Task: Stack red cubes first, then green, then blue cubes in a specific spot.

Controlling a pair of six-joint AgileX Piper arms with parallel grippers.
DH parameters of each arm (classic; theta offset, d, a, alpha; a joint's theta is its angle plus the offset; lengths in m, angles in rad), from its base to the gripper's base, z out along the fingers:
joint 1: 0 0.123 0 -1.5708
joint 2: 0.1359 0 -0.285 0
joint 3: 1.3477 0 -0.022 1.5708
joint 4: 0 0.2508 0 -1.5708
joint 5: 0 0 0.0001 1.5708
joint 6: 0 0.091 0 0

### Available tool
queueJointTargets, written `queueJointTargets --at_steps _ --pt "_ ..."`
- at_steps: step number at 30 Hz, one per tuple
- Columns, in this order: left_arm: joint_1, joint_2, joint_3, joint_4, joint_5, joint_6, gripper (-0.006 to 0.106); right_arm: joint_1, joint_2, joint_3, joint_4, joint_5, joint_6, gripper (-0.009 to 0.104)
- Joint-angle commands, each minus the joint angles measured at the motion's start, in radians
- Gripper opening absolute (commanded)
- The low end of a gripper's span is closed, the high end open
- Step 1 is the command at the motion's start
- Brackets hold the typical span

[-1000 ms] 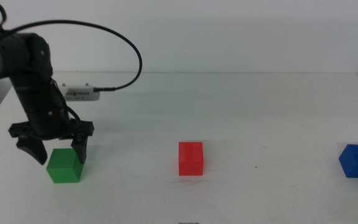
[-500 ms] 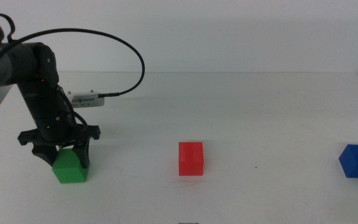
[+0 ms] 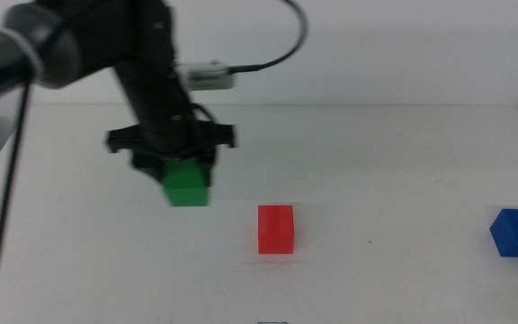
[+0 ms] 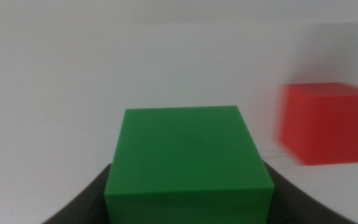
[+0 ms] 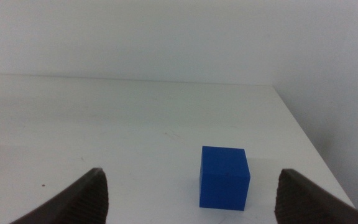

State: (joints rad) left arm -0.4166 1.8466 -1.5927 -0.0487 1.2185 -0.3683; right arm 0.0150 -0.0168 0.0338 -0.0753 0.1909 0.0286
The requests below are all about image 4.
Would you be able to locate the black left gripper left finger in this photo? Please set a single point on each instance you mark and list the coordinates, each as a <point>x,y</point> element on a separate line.
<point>89,205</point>

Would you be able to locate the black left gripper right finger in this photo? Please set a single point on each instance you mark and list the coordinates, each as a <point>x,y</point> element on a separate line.
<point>294,205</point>

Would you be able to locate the red cube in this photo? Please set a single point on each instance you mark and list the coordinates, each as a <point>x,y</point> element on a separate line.
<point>325,127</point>

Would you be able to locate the green cube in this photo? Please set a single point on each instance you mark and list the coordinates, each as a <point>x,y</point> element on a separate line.
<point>188,161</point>

